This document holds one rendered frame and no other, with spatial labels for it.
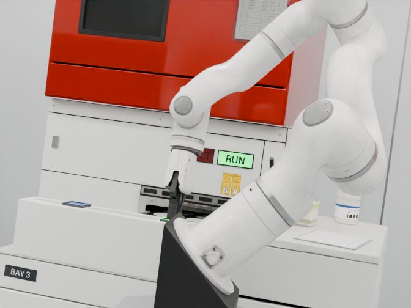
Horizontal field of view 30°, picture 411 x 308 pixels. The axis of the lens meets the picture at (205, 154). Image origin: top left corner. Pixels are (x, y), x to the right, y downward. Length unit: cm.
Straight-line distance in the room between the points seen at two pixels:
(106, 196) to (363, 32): 113
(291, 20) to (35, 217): 80
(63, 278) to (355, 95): 85
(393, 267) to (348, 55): 233
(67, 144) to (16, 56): 186
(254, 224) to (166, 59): 104
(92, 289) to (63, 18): 102
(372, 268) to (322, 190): 214
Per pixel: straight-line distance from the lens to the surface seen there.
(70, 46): 258
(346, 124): 147
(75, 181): 261
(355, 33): 180
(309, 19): 184
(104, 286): 192
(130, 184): 254
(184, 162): 184
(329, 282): 178
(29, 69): 438
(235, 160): 243
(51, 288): 198
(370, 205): 387
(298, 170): 150
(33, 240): 199
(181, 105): 180
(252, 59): 188
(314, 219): 211
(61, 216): 194
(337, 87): 164
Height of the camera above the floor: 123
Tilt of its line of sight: 3 degrees down
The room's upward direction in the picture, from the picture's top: 7 degrees clockwise
